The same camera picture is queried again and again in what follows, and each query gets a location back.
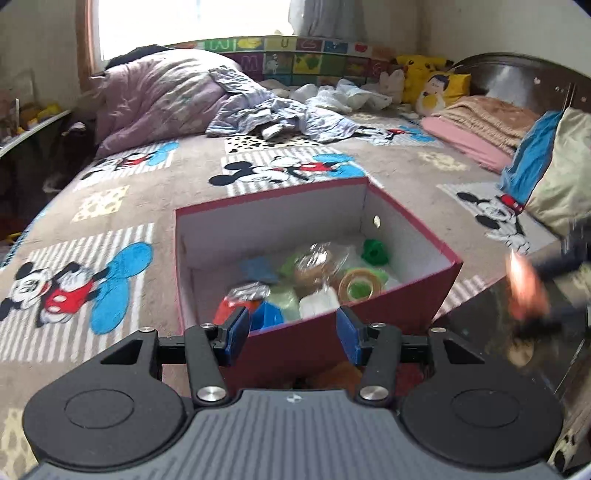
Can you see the green plastic screw toy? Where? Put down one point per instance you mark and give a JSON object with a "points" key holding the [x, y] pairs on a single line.
{"points": [[375, 252]]}

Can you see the dark portrait box lid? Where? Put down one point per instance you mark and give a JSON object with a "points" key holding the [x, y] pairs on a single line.
{"points": [[476, 309]]}

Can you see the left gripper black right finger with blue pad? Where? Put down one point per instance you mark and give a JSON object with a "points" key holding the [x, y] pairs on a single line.
{"points": [[379, 349]]}

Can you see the cluttered side desk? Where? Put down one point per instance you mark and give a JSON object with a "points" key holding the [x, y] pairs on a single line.
{"points": [[43, 119]]}

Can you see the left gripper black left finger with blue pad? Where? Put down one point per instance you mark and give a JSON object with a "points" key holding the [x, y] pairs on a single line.
{"points": [[203, 349]]}

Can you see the lilac quilt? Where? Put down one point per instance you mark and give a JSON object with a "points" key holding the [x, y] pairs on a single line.
{"points": [[161, 96]]}

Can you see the dark wooden headboard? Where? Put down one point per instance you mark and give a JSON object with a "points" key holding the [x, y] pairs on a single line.
{"points": [[527, 82]]}

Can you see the yellow Pikachu plush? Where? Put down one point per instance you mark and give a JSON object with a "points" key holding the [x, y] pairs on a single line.
{"points": [[418, 69]]}

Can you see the blue towel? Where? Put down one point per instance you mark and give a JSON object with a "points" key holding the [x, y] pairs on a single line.
{"points": [[531, 158]]}

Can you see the grey curtain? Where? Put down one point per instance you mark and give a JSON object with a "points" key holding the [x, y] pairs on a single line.
{"points": [[332, 19]]}

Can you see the tape roll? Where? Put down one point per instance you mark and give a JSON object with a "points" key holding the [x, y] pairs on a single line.
{"points": [[360, 284]]}

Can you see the grey clay bag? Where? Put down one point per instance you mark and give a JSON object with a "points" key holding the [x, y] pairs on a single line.
{"points": [[249, 292]]}

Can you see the Mickey Mouse bed cover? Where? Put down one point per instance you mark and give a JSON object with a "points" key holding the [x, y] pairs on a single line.
{"points": [[132, 197]]}

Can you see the colourful alphabet foam mat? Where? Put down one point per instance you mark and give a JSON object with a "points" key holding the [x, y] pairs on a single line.
{"points": [[296, 61]]}

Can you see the crumpled blue grey clothes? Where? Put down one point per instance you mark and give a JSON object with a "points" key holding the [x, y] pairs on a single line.
{"points": [[252, 107]]}

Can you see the cream pillow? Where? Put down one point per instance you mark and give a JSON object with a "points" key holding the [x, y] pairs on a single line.
{"points": [[563, 194]]}

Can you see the pink folded blanket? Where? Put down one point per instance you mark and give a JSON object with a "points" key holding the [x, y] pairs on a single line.
{"points": [[487, 155]]}

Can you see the red cardboard shoe box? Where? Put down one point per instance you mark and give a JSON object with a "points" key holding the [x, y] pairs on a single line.
{"points": [[318, 276]]}

